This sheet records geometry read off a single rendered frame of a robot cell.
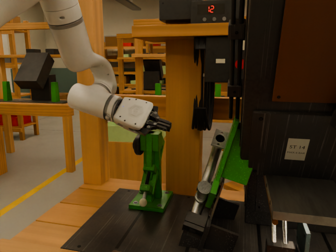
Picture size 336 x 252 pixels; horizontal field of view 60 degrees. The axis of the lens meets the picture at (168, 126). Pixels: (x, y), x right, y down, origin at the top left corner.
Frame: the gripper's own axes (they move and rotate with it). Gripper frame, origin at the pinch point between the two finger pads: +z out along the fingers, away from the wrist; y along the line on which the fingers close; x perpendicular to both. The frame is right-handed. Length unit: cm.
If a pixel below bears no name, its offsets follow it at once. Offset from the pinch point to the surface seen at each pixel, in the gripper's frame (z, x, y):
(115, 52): -446, 727, 642
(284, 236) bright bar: 38.0, -5.1, -20.8
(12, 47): -371, 295, 219
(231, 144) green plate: 20.1, -10.4, -4.9
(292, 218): 34.6, -18.9, -21.2
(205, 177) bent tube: 16.7, 10.3, -7.4
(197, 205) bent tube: 17.0, 9.4, -16.9
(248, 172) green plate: 26.5, -5.2, -8.3
